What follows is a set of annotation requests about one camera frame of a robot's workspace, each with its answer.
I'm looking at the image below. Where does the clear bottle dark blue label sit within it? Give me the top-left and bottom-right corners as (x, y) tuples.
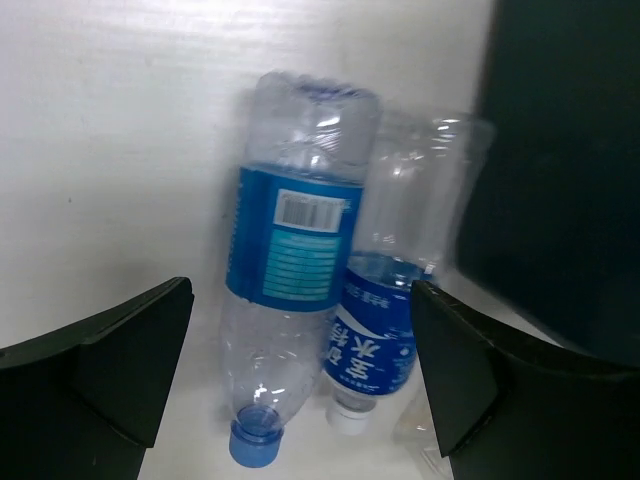
(324, 112), (495, 435)

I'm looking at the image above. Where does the dark green plastic bin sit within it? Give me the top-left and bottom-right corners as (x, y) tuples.
(456, 1), (639, 366)

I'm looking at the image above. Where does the clear bottle light blue label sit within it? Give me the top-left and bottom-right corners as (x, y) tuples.
(219, 72), (382, 468)

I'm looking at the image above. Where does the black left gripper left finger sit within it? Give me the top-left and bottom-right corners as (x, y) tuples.
(1, 277), (194, 479)

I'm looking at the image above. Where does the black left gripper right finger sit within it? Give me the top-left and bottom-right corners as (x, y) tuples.
(410, 281), (639, 480)

